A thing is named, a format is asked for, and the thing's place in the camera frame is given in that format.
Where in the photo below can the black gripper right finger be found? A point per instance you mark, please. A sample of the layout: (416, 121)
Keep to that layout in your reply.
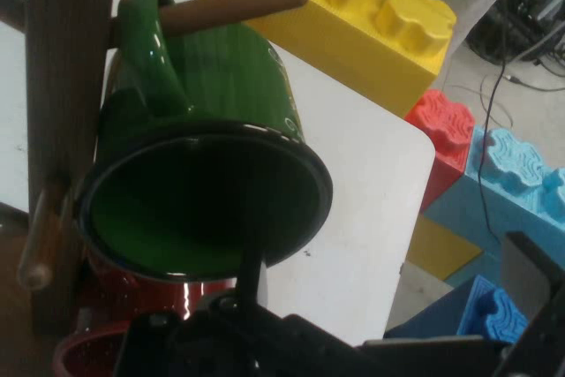
(525, 271)

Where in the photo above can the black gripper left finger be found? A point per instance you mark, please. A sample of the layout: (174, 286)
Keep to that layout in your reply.
(251, 262)

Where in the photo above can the green enamel mug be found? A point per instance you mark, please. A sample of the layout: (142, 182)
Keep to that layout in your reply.
(229, 77)

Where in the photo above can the dark blue foam brick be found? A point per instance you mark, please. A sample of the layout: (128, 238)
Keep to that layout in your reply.
(485, 311)

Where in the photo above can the flat yellow toy brick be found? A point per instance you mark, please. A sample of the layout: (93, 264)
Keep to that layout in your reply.
(441, 249)

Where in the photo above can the light blue foam brick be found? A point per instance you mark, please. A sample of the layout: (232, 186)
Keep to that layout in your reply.
(507, 165)

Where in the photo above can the red enamel mug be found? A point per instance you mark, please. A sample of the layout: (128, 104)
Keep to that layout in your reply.
(145, 295)

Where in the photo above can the small red toy brick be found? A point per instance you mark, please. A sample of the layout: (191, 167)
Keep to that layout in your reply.
(441, 130)

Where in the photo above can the large yellow toy brick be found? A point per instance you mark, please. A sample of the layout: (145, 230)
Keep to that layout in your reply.
(353, 41)

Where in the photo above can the brown wooden mug tree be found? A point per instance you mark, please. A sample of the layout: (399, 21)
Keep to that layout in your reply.
(62, 85)

